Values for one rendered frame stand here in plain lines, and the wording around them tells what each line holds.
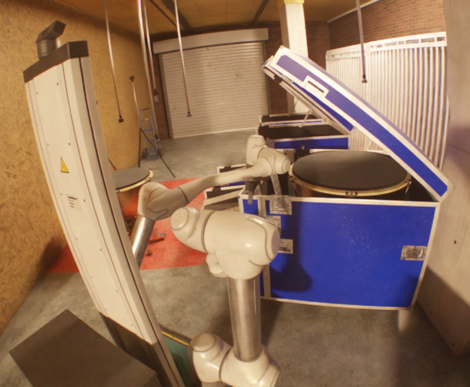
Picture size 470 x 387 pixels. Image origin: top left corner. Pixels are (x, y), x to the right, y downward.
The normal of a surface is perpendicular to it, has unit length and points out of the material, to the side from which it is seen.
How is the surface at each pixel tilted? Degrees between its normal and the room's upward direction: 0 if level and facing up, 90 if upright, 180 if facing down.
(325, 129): 90
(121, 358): 0
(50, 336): 0
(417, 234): 90
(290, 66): 90
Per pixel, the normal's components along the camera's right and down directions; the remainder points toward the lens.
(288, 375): -0.11, -0.92
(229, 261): -0.43, 0.40
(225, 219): -0.26, -0.70
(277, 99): 0.04, 0.38
